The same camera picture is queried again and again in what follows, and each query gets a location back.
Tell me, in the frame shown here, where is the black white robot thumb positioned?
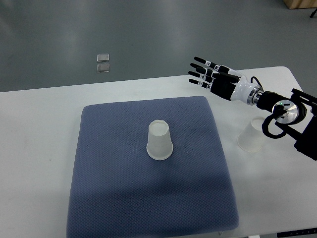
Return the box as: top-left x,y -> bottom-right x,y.
219,65 -> 241,83

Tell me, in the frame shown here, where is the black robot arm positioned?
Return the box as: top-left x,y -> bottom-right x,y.
188,57 -> 317,160

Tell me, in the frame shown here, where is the wooden furniture corner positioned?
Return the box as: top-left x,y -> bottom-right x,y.
283,0 -> 317,9

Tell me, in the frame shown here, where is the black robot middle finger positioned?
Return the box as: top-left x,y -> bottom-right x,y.
190,63 -> 213,77

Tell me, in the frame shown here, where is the white paper cup on mat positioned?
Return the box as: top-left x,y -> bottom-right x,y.
146,119 -> 173,161

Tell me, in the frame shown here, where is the upper metal floor plate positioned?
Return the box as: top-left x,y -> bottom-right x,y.
97,53 -> 109,62

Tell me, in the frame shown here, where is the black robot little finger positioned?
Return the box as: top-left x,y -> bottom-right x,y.
188,79 -> 211,89

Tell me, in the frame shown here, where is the blue fabric mat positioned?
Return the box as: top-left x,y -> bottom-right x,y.
66,96 -> 239,238

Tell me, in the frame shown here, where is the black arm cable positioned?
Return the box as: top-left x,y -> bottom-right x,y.
250,76 -> 288,138

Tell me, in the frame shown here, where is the metal floor plate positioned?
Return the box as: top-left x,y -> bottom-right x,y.
97,53 -> 109,62
97,63 -> 110,73

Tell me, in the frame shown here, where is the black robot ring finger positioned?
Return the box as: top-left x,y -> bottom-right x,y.
188,71 -> 213,83

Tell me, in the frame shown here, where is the white paper cup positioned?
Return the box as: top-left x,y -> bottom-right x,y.
237,117 -> 265,153
146,119 -> 173,161

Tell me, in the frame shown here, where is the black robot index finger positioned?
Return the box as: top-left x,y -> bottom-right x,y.
194,57 -> 220,72

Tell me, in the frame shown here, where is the lower metal floor plate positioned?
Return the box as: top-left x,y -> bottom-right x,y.
97,63 -> 110,73

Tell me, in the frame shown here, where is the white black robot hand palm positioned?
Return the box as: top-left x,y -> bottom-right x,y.
211,72 -> 261,105

